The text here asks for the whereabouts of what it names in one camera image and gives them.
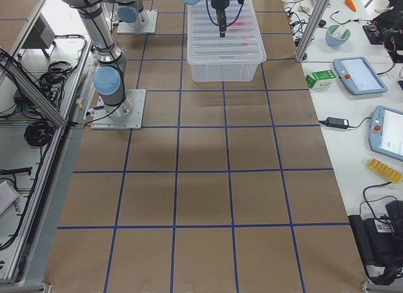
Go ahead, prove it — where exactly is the clear plastic box lid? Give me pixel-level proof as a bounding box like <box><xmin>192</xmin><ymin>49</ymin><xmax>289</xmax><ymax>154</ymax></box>
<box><xmin>187</xmin><ymin>0</ymin><xmax>267</xmax><ymax>66</ymax></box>

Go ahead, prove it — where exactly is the clear plastic storage box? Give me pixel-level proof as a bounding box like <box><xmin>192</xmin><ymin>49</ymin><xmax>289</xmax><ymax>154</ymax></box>
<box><xmin>186</xmin><ymin>0</ymin><xmax>266</xmax><ymax>82</ymax></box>

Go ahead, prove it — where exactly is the blue green bowl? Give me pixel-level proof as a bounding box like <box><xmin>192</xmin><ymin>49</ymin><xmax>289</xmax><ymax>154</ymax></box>
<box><xmin>325</xmin><ymin>25</ymin><xmax>351</xmax><ymax>47</ymax></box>

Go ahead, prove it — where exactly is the green white carton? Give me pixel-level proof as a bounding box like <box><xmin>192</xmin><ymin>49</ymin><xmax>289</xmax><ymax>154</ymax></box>
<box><xmin>305</xmin><ymin>70</ymin><xmax>336</xmax><ymax>89</ymax></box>

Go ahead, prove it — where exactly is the orange toy carrot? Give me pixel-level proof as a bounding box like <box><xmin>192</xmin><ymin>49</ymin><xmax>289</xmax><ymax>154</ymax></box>
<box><xmin>344</xmin><ymin>0</ymin><xmax>357</xmax><ymax>12</ymax></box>

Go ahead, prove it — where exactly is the upper teach pendant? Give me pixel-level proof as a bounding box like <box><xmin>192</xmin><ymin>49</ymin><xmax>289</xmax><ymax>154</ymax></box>
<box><xmin>333</xmin><ymin>57</ymin><xmax>388</xmax><ymax>95</ymax></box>

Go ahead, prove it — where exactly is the teach pendant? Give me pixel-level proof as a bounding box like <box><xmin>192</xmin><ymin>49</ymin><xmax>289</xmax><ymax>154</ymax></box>
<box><xmin>368</xmin><ymin>106</ymin><xmax>402</xmax><ymax>161</ymax></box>
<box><xmin>333</xmin><ymin>57</ymin><xmax>388</xmax><ymax>95</ymax></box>

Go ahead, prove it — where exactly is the black power adapter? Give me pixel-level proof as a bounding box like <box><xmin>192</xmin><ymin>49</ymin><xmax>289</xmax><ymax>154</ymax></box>
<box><xmin>319</xmin><ymin>117</ymin><xmax>349</xmax><ymax>129</ymax></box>

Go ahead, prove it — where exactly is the lower teach pendant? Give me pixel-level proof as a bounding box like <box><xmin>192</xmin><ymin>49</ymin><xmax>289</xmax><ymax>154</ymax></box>
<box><xmin>368</xmin><ymin>106</ymin><xmax>402</xmax><ymax>161</ymax></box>

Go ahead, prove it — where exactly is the yellow toy corn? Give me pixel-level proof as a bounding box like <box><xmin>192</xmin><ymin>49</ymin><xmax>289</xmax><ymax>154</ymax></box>
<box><xmin>366</xmin><ymin>159</ymin><xmax>402</xmax><ymax>183</ymax></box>

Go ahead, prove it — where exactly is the black device at corner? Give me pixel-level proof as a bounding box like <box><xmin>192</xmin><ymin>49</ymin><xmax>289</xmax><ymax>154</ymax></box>
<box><xmin>348</xmin><ymin>200</ymin><xmax>402</xmax><ymax>285</ymax></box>

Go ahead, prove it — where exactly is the aluminium frame post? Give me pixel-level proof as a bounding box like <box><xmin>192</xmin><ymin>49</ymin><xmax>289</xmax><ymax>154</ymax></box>
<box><xmin>295</xmin><ymin>0</ymin><xmax>330</xmax><ymax>62</ymax></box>

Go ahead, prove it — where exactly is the grey box under frame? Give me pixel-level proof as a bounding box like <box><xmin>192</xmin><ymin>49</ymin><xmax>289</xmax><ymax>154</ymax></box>
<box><xmin>21</xmin><ymin>13</ymin><xmax>55</xmax><ymax>58</ymax></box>

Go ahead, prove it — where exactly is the coiled black cable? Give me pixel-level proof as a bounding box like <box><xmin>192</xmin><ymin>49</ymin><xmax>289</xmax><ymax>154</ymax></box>
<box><xmin>24</xmin><ymin>120</ymin><xmax>52</xmax><ymax>147</ymax></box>

